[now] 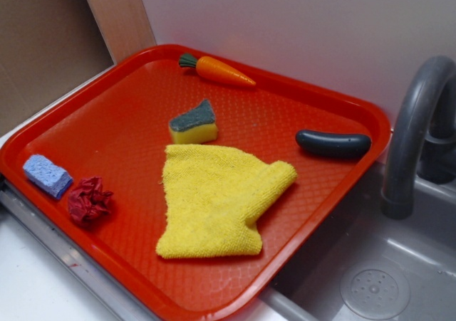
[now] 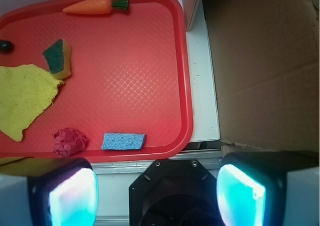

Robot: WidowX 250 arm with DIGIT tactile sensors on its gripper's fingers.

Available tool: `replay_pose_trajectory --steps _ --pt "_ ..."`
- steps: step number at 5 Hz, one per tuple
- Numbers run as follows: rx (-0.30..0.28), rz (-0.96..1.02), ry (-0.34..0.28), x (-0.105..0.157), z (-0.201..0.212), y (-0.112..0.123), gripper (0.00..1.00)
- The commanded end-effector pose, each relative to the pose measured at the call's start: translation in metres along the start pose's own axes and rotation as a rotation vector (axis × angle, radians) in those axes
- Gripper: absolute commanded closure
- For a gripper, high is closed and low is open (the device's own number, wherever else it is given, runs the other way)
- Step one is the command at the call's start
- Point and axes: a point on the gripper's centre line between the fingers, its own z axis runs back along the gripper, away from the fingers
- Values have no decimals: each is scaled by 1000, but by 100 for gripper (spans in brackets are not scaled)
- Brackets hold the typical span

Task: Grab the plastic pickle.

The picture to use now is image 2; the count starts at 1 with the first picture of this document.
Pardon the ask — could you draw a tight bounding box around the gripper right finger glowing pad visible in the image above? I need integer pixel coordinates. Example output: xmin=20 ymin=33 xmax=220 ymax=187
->
xmin=216 ymin=151 xmax=320 ymax=225

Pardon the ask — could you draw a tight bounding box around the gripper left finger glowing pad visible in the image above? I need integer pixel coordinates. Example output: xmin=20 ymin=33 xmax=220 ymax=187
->
xmin=0 ymin=157 xmax=99 ymax=225

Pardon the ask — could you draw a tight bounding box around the dark green plastic pickle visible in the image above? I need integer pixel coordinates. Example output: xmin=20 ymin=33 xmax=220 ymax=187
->
xmin=0 ymin=40 xmax=14 ymax=53

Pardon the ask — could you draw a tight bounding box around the crumpled red paper ball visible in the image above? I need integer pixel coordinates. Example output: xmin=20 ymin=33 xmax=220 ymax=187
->
xmin=52 ymin=128 xmax=88 ymax=157

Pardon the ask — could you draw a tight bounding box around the blue sponge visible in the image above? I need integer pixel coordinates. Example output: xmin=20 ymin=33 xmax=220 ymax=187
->
xmin=101 ymin=133 xmax=146 ymax=150

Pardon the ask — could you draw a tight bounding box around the yellow microfiber cloth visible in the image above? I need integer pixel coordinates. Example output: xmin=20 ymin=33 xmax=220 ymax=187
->
xmin=0 ymin=64 xmax=65 ymax=142

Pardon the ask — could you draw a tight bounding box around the red plastic tray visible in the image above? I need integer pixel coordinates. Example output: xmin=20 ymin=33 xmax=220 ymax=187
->
xmin=0 ymin=0 xmax=193 ymax=163

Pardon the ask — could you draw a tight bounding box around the yellow green scrub sponge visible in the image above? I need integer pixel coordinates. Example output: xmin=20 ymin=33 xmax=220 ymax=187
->
xmin=42 ymin=39 xmax=72 ymax=80

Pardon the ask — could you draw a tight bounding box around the brown cardboard box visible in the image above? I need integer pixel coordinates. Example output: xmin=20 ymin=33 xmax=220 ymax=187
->
xmin=203 ymin=0 xmax=320 ymax=151

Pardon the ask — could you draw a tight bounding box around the orange plastic carrot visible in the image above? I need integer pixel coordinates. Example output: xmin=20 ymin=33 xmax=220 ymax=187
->
xmin=63 ymin=0 xmax=129 ymax=15

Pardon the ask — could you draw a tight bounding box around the white board panel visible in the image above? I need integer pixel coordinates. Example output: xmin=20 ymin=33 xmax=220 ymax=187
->
xmin=182 ymin=0 xmax=200 ymax=31

